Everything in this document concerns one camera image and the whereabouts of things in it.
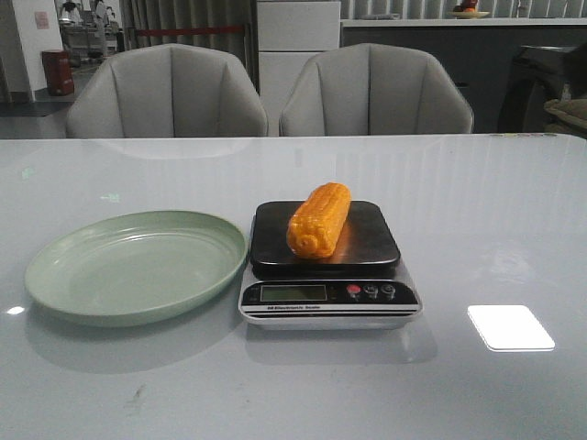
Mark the orange corn cob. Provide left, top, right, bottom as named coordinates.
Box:
left=286, top=182, right=351, bottom=259

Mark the black silver kitchen scale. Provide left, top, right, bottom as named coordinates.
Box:
left=238, top=201, right=423, bottom=330

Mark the right grey upholstered chair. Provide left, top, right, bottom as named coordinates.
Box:
left=279, top=43, right=474, bottom=137

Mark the grey upholstered chair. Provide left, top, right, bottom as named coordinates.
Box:
left=279, top=43, right=474, bottom=137
left=65, top=43, right=268, bottom=138

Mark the pale green round plate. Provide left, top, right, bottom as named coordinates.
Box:
left=25, top=211, right=248, bottom=327

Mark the left grey upholstered chair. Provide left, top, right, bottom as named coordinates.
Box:
left=65, top=43, right=268, bottom=138

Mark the white cabinet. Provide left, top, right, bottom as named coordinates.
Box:
left=256, top=1, right=340, bottom=137

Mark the red barrier belt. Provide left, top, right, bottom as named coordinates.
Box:
left=135, top=25, right=246, bottom=37

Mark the grey white-topped counter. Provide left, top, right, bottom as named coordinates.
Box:
left=341, top=18, right=586, bottom=133

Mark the fruit bowl on counter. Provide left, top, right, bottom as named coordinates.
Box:
left=449, top=0, right=490, bottom=19

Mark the red trash bin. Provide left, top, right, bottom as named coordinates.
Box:
left=41, top=49, right=74, bottom=96

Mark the dark appliance at right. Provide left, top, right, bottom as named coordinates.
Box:
left=497, top=44, right=586, bottom=133

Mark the olive cushion at right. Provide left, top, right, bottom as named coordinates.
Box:
left=544, top=98, right=587, bottom=138

